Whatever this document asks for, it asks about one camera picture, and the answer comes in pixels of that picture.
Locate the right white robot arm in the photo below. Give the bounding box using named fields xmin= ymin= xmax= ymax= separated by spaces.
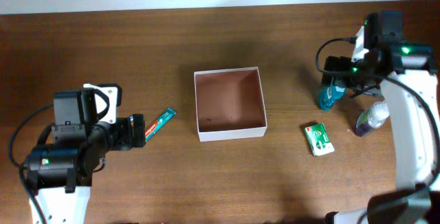
xmin=318 ymin=43 xmax=439 ymax=223

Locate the clear purple liquid bottle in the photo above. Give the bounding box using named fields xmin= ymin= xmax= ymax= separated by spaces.
xmin=355 ymin=101 xmax=390 ymax=137

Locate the green white soap box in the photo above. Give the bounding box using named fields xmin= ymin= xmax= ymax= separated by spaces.
xmin=304 ymin=123 xmax=335 ymax=157

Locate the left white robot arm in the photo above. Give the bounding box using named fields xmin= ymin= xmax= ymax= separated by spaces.
xmin=21 ymin=114 xmax=146 ymax=223

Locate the teal red toothpaste box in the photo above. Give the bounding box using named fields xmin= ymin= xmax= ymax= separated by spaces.
xmin=144 ymin=108 xmax=177 ymax=142

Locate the white open cardboard box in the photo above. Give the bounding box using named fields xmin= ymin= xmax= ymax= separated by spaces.
xmin=194 ymin=67 xmax=267 ymax=142

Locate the teal mouthwash bottle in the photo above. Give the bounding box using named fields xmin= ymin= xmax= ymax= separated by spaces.
xmin=318 ymin=85 xmax=347 ymax=111

